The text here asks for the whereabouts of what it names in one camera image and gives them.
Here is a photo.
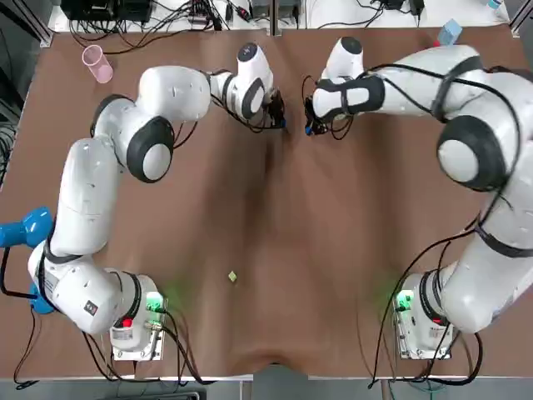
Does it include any usb hub with plugs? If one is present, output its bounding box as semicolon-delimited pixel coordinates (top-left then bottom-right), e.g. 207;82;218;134
187;10;224;27

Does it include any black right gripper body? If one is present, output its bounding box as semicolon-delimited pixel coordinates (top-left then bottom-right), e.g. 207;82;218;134
304;93;334;137

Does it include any blue desk lamp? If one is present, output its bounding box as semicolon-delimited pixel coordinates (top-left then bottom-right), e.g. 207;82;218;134
0;207;60;316

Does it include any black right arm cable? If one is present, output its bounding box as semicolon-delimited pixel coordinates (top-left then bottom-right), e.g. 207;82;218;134
301;62;533;383

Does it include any pink plastic cup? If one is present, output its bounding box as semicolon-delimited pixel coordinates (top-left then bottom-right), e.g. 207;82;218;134
82;44;114;85

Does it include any flat black electronics box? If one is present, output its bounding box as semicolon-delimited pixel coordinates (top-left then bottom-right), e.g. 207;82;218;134
61;0;152;23

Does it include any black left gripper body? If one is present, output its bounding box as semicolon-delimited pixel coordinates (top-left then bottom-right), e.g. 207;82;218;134
268;89;288;128

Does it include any white desk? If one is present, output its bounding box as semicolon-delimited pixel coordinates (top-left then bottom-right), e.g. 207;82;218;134
45;0;516;31

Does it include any aluminium frame post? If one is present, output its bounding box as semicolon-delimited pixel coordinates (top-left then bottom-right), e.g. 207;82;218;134
508;0;533;39
28;0;55;48
268;0;283;38

